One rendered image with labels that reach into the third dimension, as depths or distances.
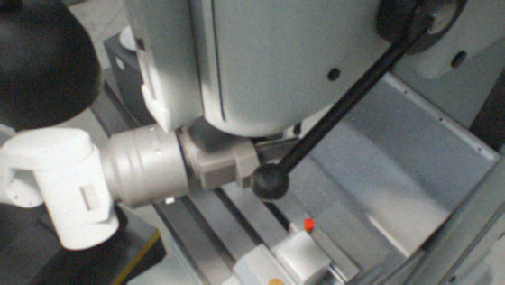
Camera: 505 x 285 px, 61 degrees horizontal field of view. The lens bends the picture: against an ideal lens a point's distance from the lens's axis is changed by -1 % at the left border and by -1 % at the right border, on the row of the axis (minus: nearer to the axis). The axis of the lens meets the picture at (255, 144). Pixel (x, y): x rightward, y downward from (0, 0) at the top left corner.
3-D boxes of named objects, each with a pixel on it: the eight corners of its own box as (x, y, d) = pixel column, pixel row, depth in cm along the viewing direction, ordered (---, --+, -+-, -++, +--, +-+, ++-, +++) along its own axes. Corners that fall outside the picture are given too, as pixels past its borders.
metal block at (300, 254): (299, 296, 64) (303, 280, 60) (275, 265, 67) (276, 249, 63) (325, 276, 66) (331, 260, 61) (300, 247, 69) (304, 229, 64)
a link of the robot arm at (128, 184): (137, 142, 44) (20, 172, 41) (163, 230, 48) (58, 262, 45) (133, 114, 54) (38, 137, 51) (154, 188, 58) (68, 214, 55)
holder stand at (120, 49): (180, 161, 90) (165, 92, 74) (123, 105, 99) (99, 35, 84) (224, 131, 95) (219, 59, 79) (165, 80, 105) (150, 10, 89)
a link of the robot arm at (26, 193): (49, 152, 41) (-24, 146, 48) (78, 231, 44) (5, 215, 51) (99, 127, 46) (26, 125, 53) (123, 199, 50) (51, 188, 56)
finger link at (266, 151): (297, 148, 53) (249, 161, 52) (299, 131, 51) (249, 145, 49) (302, 158, 52) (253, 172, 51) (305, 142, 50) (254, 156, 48)
